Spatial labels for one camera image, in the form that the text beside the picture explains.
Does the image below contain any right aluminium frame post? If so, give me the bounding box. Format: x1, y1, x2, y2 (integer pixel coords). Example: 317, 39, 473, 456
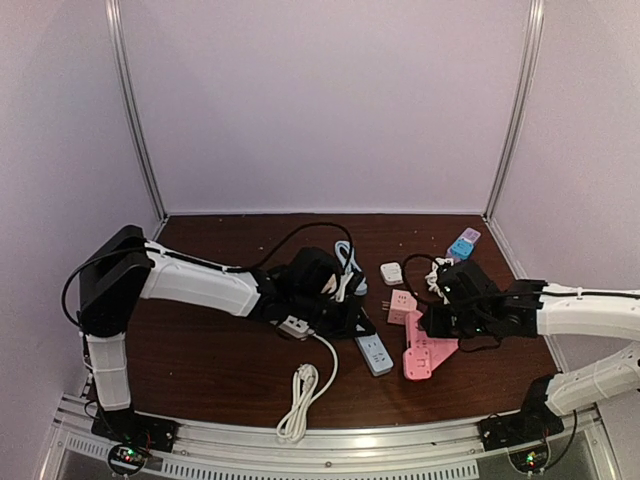
483, 0, 545, 223

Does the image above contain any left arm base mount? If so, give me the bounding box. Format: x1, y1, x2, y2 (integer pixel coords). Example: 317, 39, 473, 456
91, 408, 178, 453

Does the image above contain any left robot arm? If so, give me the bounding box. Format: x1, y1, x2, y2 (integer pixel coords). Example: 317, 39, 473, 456
61, 225, 376, 444

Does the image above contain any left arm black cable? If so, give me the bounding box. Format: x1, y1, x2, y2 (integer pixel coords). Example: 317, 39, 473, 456
60, 222, 354, 326

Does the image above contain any white square adapter plug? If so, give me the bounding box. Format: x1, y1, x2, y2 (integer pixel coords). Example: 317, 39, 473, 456
379, 262, 403, 286

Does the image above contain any aluminium frame post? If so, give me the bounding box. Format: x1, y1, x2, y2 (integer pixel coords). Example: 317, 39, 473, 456
483, 0, 545, 223
104, 0, 168, 222

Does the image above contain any blue-grey strip cable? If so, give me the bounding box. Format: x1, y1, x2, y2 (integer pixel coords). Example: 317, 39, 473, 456
333, 240, 370, 296

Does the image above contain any blue-grey power strip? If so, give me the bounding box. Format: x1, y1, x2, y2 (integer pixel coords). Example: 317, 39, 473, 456
355, 334, 394, 377

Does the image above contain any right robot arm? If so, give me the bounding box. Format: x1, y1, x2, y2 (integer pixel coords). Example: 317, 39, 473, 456
421, 260, 639, 442

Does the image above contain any white power strip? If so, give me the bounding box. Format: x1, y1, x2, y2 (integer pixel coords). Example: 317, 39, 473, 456
277, 315, 313, 340

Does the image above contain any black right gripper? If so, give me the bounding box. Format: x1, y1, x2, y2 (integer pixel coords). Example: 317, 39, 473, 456
420, 303, 493, 341

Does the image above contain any pink triangular socket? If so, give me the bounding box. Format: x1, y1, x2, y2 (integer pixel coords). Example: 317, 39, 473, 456
405, 311, 458, 374
403, 348, 432, 381

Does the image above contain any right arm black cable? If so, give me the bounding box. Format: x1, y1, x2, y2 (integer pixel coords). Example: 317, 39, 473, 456
402, 253, 441, 306

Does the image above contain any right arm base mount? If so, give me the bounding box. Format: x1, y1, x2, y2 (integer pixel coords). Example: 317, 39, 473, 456
478, 406, 564, 451

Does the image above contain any pink cube socket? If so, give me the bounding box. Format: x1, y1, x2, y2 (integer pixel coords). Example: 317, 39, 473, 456
382, 289, 418, 325

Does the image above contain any left aluminium frame post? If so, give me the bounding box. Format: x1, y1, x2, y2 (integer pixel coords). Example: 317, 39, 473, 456
104, 0, 168, 222

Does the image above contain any white coiled cable purple strip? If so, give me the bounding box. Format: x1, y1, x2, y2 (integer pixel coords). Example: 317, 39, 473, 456
425, 257, 455, 298

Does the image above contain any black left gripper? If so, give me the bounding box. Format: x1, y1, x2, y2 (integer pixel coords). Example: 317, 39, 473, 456
292, 290, 377, 340

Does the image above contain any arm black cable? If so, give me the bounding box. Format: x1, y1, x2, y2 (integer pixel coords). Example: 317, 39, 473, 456
60, 222, 354, 326
402, 253, 441, 306

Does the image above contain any blue square adapter plug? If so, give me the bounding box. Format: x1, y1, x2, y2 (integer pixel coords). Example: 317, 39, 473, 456
446, 238, 475, 262

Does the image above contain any white strip cable with plug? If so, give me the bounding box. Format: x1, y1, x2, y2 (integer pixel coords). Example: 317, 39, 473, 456
275, 332, 339, 443

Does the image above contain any aluminium front rail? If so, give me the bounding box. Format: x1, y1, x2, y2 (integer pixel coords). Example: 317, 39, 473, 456
32, 394, 622, 479

